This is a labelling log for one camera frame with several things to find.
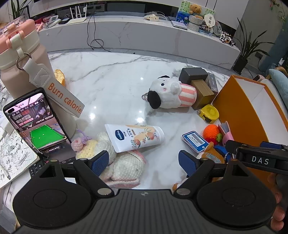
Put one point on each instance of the person's right hand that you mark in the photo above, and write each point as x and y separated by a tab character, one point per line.
280	213

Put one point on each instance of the crochet orange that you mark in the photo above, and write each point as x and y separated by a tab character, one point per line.
211	132

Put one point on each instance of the pink insulated water bottle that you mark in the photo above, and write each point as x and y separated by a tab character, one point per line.
13	74

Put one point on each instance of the grey knitted basket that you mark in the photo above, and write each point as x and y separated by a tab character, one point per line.
195	22

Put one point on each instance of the yellow tape measure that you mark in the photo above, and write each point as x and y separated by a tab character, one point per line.
209	113

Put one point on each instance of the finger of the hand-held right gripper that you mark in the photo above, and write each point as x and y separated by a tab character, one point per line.
273	145
231	145

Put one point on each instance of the black white block figures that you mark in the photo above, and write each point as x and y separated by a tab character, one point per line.
227	39

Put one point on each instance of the black wall socket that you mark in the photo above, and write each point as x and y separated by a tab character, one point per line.
259	55

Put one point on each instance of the black smartphone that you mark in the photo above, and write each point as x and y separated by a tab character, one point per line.
40	135

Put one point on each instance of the grey printed card box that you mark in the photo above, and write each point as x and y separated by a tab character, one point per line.
213	82

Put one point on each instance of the blue white label card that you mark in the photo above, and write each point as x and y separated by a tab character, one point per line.
194	140

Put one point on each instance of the yellow crochet doll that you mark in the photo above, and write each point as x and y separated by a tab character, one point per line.
90	148

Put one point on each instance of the green blue illustrated picture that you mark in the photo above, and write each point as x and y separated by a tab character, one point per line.
183	10

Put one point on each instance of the brown teddy bear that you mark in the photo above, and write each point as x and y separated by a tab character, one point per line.
195	10

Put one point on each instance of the white crochet bunny pink ears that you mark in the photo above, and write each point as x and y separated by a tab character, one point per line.
126	168

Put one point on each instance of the open scribbled notebook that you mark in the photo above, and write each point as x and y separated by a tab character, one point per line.
15	157

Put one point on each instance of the round decorative plate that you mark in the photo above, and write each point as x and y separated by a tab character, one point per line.
217	28

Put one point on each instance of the white lotion tube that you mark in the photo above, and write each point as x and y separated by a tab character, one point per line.
135	137

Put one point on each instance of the white marble TV cabinet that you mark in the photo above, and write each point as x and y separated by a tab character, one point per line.
157	45

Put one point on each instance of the white desk telephone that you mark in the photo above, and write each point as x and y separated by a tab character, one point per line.
54	21

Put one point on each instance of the grey tablet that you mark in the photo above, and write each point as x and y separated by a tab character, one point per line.
178	24

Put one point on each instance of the orange storage box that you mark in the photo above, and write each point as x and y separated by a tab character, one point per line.
238	117

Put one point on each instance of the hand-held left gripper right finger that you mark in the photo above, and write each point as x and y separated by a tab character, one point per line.
187	163

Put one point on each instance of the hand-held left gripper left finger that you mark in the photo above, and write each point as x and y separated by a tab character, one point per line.
100	163

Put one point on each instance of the light blue cushion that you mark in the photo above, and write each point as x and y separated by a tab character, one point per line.
279	77

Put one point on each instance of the white router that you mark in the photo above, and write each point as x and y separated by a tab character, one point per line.
76	19

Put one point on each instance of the brown cardboard box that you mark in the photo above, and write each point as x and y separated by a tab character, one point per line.
202	92

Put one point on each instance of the potted long-leaf plant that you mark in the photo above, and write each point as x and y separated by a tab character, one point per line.
241	63

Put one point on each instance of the white dog plush striped outfit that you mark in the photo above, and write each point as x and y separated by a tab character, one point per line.
166	90

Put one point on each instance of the dark grey box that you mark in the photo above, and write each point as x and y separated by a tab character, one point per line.
192	75

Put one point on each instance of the white round hand fan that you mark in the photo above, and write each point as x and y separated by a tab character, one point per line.
209	19

